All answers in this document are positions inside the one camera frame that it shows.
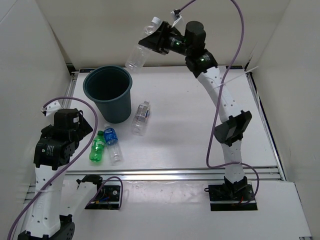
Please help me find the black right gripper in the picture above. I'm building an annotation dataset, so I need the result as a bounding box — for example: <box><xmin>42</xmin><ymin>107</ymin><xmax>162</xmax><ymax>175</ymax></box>
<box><xmin>138</xmin><ymin>22</ymin><xmax>192</xmax><ymax>58</ymax></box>

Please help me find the clear plastic bottle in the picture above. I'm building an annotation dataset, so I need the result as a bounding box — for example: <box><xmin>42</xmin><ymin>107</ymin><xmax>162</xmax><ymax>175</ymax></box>
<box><xmin>125</xmin><ymin>17</ymin><xmax>162</xmax><ymax>73</ymax></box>

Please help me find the green plastic soda bottle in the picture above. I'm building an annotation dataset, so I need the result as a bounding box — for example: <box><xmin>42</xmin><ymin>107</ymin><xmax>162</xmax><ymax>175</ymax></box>
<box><xmin>89</xmin><ymin>130</ymin><xmax>106</xmax><ymax>164</ymax></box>

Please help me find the white label clear bottle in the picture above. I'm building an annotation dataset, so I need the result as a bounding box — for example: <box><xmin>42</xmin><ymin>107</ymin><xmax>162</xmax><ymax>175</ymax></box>
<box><xmin>131</xmin><ymin>101</ymin><xmax>151</xmax><ymax>136</ymax></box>

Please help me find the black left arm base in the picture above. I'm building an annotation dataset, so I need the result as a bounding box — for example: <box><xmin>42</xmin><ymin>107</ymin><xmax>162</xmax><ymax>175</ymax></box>
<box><xmin>85</xmin><ymin>176</ymin><xmax>124</xmax><ymax>210</ymax></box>

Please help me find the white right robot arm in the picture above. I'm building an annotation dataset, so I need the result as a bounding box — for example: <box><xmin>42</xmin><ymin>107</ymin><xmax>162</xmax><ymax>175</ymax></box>
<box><xmin>138</xmin><ymin>17</ymin><xmax>252</xmax><ymax>200</ymax></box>

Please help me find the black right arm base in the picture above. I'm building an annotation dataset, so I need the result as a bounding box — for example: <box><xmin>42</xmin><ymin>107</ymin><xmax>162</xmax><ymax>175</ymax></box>
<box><xmin>204</xmin><ymin>184</ymin><xmax>258</xmax><ymax>212</ymax></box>

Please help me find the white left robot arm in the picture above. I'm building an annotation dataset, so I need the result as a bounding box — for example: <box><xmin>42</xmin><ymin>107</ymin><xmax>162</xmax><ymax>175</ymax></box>
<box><xmin>17</xmin><ymin>108</ymin><xmax>105</xmax><ymax>240</ymax></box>

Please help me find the dark teal plastic bin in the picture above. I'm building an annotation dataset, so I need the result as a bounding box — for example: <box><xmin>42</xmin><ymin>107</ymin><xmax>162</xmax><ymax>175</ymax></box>
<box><xmin>82</xmin><ymin>65</ymin><xmax>133</xmax><ymax>124</ymax></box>

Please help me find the blue label clear bottle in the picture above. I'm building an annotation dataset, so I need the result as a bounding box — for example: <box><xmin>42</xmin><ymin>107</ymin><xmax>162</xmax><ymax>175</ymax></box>
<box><xmin>103</xmin><ymin>123</ymin><xmax>123</xmax><ymax>165</ymax></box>

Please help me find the aluminium table frame rail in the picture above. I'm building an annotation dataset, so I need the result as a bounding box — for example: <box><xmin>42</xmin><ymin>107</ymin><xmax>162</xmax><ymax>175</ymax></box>
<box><xmin>65</xmin><ymin>167</ymin><xmax>285</xmax><ymax>181</ymax></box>

